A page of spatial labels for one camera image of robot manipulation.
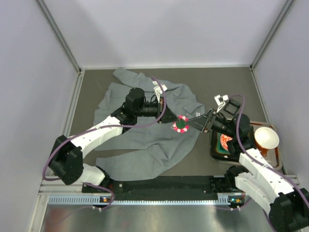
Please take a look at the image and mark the small black open box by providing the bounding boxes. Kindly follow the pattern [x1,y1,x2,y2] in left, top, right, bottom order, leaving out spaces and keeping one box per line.
[224,98,241,116]

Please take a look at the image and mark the grey button-up shirt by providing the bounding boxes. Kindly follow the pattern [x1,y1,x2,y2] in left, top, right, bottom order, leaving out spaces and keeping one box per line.
[93,68,205,181]

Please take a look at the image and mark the red white patterned dish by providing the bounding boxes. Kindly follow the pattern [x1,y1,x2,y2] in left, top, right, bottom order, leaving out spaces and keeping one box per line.
[220,134,233,151]

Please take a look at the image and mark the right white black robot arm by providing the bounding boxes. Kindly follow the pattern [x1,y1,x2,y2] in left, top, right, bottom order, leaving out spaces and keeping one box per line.
[185,109,309,232]

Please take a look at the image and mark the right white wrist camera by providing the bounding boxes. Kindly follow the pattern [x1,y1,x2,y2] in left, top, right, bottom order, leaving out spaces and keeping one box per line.
[214,95,229,113]

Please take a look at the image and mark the black square plate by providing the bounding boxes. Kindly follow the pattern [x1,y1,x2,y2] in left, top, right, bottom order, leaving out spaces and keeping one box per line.
[210,131,238,162]

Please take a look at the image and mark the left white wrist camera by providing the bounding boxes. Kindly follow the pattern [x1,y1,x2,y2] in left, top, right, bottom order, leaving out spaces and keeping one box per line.
[153,81,168,98]

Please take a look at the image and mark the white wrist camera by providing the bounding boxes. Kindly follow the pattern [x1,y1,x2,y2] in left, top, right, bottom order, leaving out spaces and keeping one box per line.
[214,95,229,113]
[153,81,168,98]

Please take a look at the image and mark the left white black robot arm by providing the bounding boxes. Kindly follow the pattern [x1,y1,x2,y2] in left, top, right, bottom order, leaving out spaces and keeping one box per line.
[47,86,177,187]

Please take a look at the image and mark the grey slotted cable duct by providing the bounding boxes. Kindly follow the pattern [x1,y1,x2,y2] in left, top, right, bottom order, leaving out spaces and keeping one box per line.
[48,195,244,205]

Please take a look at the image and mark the silver metal tray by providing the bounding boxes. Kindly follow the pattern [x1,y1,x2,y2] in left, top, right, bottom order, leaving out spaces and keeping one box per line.
[214,133,275,169]

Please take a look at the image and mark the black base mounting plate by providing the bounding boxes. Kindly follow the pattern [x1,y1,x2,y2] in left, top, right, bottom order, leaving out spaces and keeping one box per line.
[81,175,254,194]

